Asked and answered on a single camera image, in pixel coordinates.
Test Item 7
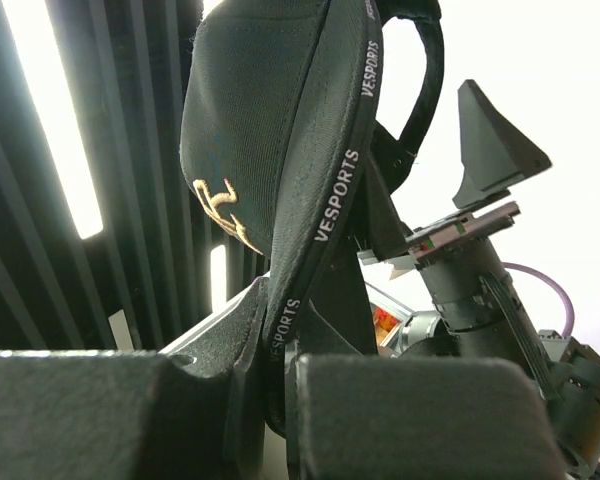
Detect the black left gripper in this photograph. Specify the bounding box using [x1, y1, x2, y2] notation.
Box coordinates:
[359, 80, 552, 280]

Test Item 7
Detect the black cap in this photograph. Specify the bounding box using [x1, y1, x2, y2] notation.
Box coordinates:
[180, 1, 444, 434]

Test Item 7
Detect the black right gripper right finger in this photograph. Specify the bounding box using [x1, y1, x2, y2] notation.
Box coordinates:
[296, 355, 566, 479]

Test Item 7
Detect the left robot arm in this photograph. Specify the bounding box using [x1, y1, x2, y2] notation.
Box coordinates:
[360, 80, 600, 479]

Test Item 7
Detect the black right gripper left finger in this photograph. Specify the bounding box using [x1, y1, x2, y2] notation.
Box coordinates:
[0, 277, 268, 479]

